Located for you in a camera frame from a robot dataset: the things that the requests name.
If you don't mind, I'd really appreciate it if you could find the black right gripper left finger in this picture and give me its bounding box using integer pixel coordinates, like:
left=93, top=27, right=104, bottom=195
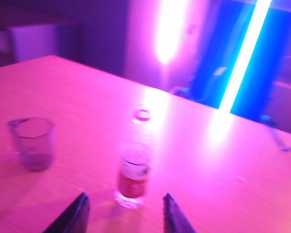
left=43, top=191, right=91, bottom=233

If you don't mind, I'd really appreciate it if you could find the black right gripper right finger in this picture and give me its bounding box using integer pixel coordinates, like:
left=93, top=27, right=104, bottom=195
left=162, top=193, right=197, bottom=233

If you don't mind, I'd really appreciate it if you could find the mineral water bottle red label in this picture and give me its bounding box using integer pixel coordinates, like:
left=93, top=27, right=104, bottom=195
left=113, top=104, right=153, bottom=210

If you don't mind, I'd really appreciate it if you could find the dark blue upright panel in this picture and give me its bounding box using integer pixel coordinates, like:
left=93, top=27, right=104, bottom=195
left=191, top=0, right=291, bottom=115

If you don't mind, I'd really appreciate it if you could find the bright blue-white light tube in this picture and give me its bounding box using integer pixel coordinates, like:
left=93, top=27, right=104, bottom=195
left=219, top=0, right=273, bottom=114

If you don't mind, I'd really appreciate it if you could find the white low cabinet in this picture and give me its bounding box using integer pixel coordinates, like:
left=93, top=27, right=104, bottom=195
left=9, top=23, right=59, bottom=63

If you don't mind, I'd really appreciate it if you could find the bright pink light tube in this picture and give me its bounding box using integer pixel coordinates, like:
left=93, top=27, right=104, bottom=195
left=154, top=0, right=193, bottom=65

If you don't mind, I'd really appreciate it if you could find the clear glass mug with handle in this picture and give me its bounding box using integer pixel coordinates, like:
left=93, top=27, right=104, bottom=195
left=7, top=116, right=57, bottom=172

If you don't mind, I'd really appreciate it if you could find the thin dark cable on table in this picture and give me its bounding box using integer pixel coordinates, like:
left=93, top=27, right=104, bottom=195
left=259, top=115, right=291, bottom=152

